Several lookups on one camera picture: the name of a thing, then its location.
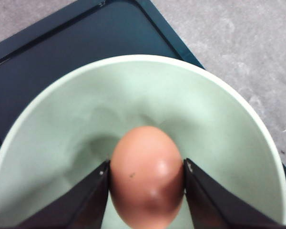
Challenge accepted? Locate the beige egg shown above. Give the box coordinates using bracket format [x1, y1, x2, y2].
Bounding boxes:
[110, 126, 185, 229]

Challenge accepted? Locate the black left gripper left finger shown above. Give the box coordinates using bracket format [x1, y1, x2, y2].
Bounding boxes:
[14, 160, 110, 229]

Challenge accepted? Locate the dark teal rectangular tray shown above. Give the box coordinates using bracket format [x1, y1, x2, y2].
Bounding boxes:
[0, 0, 286, 172]

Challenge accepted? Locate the light green ceramic bowl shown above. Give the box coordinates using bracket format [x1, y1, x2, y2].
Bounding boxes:
[0, 54, 286, 229]

